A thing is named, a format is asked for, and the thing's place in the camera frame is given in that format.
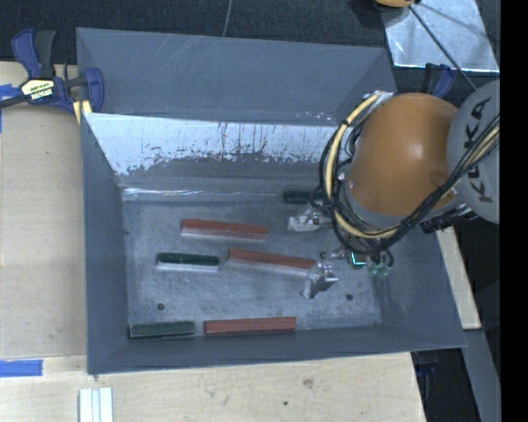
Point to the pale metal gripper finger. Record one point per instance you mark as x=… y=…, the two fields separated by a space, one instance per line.
x=301 y=222
x=319 y=281

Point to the dark green flat block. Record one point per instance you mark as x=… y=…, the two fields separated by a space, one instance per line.
x=188 y=260
x=295 y=197
x=162 y=329

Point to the red-brown flat block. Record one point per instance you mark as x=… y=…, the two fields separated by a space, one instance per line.
x=224 y=228
x=270 y=259
x=250 y=325

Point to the grey metal bin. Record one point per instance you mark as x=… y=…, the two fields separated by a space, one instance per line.
x=246 y=82

